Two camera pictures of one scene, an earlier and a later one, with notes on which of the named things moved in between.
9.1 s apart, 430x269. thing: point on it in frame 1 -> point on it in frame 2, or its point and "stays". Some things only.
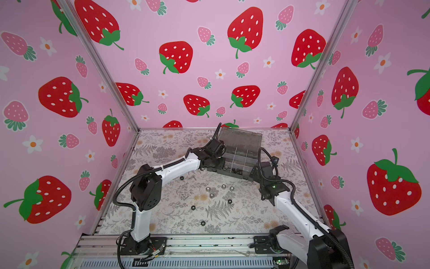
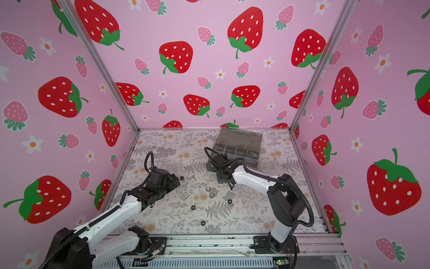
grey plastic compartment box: x=241 y=154 stays
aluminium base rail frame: x=103 y=251 stays
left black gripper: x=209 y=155 -> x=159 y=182
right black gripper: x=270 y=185 -> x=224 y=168
